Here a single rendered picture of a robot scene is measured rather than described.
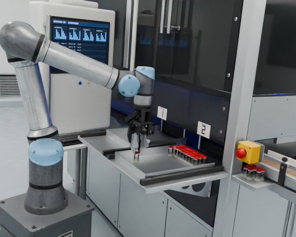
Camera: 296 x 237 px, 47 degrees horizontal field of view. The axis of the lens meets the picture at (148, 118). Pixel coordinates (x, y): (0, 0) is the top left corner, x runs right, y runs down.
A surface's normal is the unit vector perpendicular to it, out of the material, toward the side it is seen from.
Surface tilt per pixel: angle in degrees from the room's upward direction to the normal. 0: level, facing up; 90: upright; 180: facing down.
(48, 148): 7
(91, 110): 90
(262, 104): 90
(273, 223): 90
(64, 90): 90
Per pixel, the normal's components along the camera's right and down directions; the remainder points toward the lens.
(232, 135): -0.85, 0.06
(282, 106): 0.51, 0.23
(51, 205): 0.54, -0.07
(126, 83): 0.28, 0.25
